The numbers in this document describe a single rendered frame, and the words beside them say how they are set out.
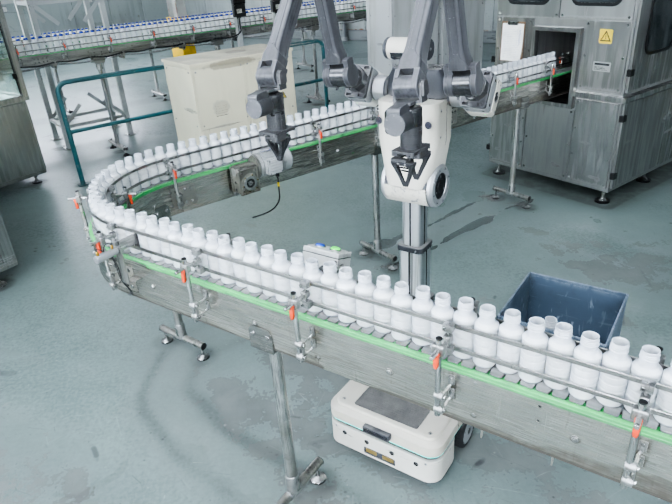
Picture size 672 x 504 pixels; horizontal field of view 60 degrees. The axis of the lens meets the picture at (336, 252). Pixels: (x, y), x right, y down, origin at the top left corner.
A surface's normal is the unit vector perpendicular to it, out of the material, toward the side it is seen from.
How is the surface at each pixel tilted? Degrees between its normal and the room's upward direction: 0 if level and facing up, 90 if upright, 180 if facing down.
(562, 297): 90
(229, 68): 90
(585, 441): 90
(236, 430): 0
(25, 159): 90
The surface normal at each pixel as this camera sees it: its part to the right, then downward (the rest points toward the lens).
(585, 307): -0.56, 0.41
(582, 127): -0.79, 0.32
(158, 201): 0.81, 0.22
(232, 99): 0.62, 0.33
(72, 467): -0.06, -0.89
